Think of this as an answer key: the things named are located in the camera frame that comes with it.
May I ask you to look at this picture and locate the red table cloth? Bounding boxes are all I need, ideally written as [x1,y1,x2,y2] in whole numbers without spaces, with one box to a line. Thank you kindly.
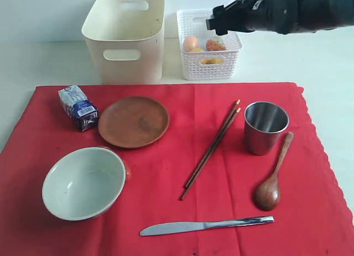
[1,82,353,255]

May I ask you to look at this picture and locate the upper wooden chopstick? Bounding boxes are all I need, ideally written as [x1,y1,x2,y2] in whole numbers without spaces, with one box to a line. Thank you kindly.
[185,99,241,188]

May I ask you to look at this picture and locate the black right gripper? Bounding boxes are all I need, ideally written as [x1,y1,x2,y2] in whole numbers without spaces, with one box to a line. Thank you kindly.
[206,0,266,36]

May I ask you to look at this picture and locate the stainless steel cup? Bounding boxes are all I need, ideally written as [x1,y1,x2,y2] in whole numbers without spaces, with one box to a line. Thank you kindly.
[243,101,289,155]

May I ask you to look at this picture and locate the wooden chopstick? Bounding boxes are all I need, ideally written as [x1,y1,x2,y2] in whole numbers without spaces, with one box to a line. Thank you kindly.
[180,108,241,201]
[185,99,241,188]

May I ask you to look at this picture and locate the cream plastic bin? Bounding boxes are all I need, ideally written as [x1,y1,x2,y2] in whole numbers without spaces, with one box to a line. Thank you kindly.
[81,0,165,85]

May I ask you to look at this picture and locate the white perforated plastic basket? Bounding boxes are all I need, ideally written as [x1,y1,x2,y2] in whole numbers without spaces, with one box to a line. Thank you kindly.
[176,9,242,81]

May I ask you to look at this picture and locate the pale green ceramic bowl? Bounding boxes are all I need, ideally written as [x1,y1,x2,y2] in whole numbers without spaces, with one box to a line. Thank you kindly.
[41,147,131,221]

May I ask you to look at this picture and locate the brown egg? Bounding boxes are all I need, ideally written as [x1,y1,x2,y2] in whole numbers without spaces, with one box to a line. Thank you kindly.
[183,35,199,52]

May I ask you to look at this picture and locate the brown wooden plate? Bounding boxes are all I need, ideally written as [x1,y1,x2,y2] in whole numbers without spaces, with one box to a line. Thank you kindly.
[98,96,170,149]

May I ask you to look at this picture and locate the wooden spoon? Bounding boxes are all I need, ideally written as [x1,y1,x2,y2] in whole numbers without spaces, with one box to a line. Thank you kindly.
[253,132,294,211]

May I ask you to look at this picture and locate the blue white milk carton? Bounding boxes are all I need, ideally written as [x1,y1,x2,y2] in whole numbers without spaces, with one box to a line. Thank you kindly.
[58,85,100,132]

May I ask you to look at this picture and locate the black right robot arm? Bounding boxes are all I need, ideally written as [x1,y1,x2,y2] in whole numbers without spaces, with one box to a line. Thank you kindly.
[206,0,353,35]

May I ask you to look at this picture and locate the fried chicken piece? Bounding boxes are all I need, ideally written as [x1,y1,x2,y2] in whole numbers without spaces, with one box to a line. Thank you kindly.
[206,39,226,51]

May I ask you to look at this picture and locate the lower wooden chopstick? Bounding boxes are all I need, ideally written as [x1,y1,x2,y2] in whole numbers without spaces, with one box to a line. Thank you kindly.
[180,108,241,201]

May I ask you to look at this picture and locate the yellow orange fruit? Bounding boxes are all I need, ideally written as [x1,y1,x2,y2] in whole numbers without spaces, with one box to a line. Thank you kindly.
[189,48,204,53]

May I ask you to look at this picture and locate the silver table knife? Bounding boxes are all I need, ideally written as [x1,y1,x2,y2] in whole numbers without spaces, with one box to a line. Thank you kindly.
[139,216,274,236]

